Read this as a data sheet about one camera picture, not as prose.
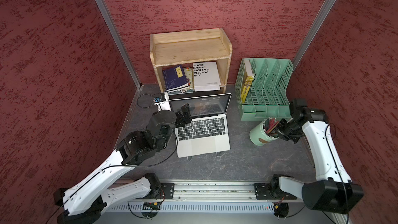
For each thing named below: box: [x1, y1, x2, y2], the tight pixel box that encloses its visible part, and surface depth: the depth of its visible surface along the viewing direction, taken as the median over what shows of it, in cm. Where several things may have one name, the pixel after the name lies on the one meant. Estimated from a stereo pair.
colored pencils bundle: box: [263, 116, 280, 138], surface depth 79 cm
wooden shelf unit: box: [149, 28, 233, 94], surface depth 82 cm
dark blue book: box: [162, 64, 189, 92], surface depth 93 cm
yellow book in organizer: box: [241, 59, 254, 104], surface depth 97 cm
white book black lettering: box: [192, 61, 222, 92], surface depth 93 cm
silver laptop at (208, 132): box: [167, 93, 233, 159], surface depth 87 cm
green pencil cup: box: [249, 117, 280, 147], surface depth 79 cm
